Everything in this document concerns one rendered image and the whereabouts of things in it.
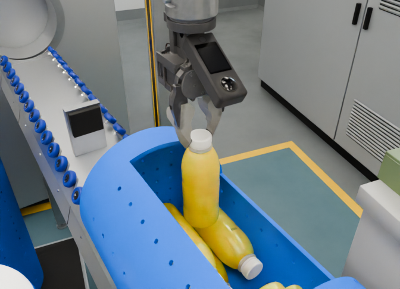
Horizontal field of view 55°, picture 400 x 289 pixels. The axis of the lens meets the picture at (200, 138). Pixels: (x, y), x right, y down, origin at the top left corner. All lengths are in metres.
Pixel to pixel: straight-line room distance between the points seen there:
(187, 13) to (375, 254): 0.56
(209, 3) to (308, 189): 2.05
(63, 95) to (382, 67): 1.67
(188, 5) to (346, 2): 2.07
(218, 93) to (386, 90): 1.92
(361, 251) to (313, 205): 1.56
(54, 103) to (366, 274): 1.14
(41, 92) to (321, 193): 1.69
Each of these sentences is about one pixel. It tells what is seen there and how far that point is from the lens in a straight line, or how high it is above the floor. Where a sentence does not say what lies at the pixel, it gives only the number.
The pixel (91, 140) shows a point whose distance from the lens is 1.19.
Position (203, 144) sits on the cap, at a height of 1.26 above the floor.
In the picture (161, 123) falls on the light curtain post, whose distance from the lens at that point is 1.44.
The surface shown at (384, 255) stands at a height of 1.05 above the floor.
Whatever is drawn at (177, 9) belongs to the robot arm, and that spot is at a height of 1.47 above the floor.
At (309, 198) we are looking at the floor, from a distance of 2.44.
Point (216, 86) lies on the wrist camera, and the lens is 0.52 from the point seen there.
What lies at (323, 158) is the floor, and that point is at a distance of 2.78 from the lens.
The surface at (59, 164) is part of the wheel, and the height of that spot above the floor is 0.97.
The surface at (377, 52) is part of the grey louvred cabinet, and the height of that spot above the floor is 0.80.
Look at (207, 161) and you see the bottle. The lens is 0.65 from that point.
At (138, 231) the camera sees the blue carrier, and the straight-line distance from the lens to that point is 0.58.
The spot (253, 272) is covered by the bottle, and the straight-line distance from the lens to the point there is 0.73.
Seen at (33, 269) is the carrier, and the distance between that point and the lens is 1.80.
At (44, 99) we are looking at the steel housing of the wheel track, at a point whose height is 0.93.
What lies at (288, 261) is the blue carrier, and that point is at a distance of 0.72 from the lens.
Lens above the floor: 1.62
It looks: 35 degrees down
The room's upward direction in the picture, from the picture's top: straight up
